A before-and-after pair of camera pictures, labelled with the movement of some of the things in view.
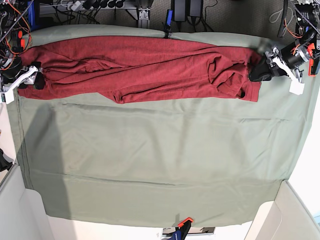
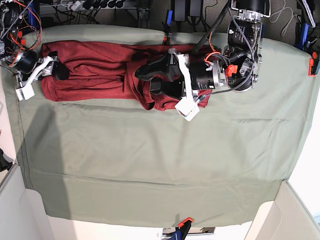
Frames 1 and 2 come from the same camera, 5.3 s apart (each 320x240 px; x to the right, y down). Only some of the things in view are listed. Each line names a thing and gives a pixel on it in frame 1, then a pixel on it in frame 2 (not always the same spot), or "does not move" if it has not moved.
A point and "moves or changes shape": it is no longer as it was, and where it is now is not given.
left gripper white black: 285,61 -> 192,76
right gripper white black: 13,75 -> 46,66
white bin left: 23,214 does not move
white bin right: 286,218 does not move
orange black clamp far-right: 313,65 does not move
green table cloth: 162,163 does not move
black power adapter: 182,9 does not move
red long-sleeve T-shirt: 127,69 moves or changes shape
